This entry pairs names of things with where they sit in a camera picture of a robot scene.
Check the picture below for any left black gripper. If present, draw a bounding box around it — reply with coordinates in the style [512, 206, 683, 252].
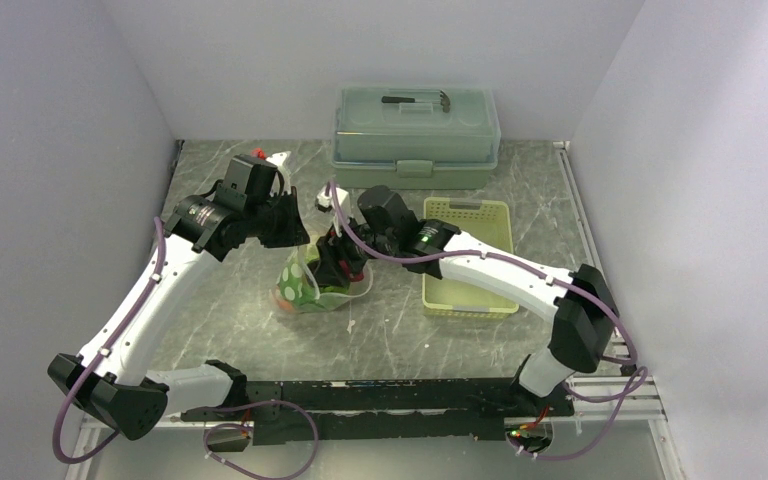
[246, 186, 311, 249]

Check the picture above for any pale green perforated basket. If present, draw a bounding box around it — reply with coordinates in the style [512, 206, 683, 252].
[420, 196, 521, 321]

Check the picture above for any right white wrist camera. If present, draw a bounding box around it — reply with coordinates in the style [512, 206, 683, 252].
[315, 184, 351, 236]

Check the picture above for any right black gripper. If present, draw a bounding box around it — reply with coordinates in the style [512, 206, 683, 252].
[312, 209, 398, 288]

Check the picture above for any aluminium rail frame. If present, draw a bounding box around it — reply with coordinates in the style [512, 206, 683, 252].
[48, 354, 684, 479]

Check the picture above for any green plastic toolbox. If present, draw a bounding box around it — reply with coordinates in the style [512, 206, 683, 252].
[331, 85, 501, 190]

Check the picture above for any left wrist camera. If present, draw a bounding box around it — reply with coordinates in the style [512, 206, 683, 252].
[251, 148, 292, 193]

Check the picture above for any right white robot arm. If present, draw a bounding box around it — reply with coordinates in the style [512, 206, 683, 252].
[315, 182, 622, 415]

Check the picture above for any orange peach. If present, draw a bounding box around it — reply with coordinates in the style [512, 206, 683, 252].
[275, 297, 298, 314]

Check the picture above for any clear dotted zip bag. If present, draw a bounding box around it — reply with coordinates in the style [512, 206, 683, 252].
[270, 244, 374, 314]

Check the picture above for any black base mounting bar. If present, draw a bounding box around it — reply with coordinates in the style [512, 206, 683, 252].
[181, 377, 574, 446]

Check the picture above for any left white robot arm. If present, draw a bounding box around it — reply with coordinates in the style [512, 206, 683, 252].
[48, 152, 310, 440]

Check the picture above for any green cabbage leaf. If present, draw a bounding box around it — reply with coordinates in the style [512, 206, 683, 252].
[272, 261, 348, 314]

